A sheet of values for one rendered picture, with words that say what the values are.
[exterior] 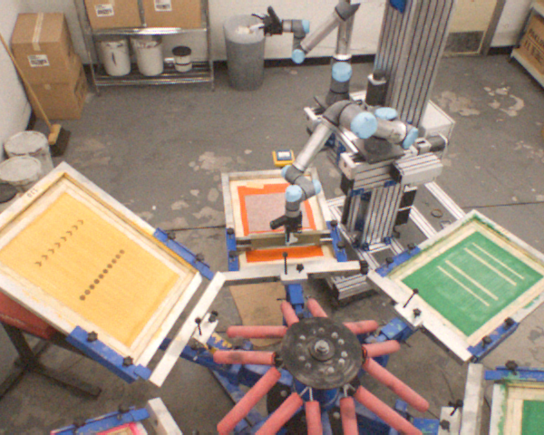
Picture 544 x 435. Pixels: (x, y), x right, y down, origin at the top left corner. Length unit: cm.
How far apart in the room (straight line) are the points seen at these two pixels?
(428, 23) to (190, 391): 246
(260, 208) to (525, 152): 325
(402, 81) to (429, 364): 179
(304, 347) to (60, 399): 192
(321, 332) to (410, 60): 158
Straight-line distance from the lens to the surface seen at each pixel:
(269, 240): 260
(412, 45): 291
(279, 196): 303
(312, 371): 193
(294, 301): 242
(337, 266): 257
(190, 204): 441
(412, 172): 300
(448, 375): 361
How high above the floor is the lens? 299
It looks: 44 degrees down
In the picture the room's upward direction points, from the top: 2 degrees clockwise
